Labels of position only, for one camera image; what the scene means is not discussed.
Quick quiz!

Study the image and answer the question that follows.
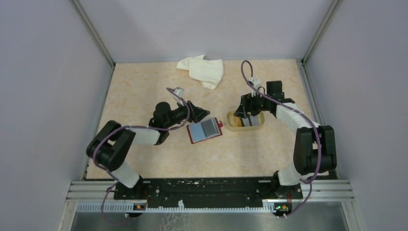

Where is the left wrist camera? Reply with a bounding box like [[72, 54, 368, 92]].
[[173, 87, 184, 99]]

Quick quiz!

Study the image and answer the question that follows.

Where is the gold VIP card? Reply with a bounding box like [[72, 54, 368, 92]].
[[229, 115, 243, 128]]

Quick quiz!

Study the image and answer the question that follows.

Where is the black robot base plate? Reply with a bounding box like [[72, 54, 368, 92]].
[[114, 176, 303, 208]]

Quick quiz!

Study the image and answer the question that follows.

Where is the aluminium frame rail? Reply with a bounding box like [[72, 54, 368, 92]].
[[66, 178, 355, 213]]

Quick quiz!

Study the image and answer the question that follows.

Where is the red leather card holder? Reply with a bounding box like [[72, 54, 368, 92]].
[[187, 117, 223, 144]]

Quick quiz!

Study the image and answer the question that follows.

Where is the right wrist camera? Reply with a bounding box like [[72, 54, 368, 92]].
[[249, 77, 262, 96]]

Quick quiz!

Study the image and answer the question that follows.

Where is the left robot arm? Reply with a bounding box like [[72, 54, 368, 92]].
[[86, 101, 210, 199]]

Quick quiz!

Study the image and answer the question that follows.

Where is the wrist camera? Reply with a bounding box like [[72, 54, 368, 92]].
[[249, 77, 262, 96], [173, 87, 184, 99]]

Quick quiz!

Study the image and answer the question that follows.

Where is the beige oval tray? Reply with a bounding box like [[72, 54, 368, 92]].
[[226, 111, 265, 132]]

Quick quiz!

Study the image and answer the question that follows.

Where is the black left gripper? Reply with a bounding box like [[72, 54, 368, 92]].
[[165, 98, 210, 129]]

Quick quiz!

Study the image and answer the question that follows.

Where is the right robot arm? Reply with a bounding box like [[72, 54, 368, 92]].
[[234, 77, 337, 198]]

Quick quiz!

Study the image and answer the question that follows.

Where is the black striped card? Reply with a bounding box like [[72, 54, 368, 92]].
[[242, 116, 259, 127]]

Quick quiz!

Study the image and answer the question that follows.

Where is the white folded cloth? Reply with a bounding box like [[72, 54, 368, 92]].
[[176, 55, 225, 90]]

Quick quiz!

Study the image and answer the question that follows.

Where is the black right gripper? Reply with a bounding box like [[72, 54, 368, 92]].
[[233, 90, 271, 119]]

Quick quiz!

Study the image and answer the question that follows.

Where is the black chip card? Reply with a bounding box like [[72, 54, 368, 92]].
[[202, 118, 220, 138]]

